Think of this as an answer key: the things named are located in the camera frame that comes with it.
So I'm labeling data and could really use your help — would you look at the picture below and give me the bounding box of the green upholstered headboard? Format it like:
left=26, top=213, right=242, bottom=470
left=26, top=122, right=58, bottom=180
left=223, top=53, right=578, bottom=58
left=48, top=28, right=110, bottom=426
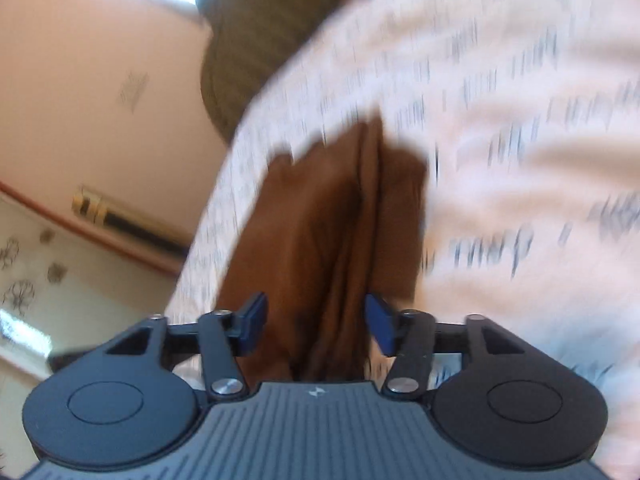
left=195, top=0, right=382, bottom=146

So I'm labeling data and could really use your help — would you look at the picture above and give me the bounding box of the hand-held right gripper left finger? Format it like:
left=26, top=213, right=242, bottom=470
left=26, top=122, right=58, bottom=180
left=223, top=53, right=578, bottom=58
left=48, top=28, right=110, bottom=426
left=102, top=292, right=269, bottom=402

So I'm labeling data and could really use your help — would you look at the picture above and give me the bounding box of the gold and black bar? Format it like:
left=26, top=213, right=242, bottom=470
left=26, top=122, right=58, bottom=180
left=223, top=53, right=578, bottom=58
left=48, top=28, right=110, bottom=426
left=71, top=185, right=189, bottom=262

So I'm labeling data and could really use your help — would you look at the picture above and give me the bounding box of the brown knit sweater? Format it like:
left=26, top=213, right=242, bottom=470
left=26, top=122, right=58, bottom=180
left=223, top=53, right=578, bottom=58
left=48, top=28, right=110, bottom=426
left=218, top=116, right=430, bottom=384

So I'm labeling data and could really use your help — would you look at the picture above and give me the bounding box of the floral patterned panel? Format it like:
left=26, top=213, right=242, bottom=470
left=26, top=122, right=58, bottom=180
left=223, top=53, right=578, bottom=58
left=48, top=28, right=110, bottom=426
left=0, top=192, right=188, bottom=376

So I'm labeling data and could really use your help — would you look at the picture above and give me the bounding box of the white wall socket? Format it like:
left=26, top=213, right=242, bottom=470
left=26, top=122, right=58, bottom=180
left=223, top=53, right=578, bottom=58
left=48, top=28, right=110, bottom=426
left=118, top=72, right=151, bottom=110

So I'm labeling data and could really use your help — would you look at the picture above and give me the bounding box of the white script-printed blanket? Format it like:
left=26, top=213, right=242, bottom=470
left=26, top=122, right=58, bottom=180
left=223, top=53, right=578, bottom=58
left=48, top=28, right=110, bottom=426
left=165, top=0, right=640, bottom=476

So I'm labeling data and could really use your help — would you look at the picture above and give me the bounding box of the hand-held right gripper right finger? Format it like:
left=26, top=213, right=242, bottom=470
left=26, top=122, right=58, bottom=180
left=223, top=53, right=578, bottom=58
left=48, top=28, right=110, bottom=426
left=364, top=293, right=526, bottom=402

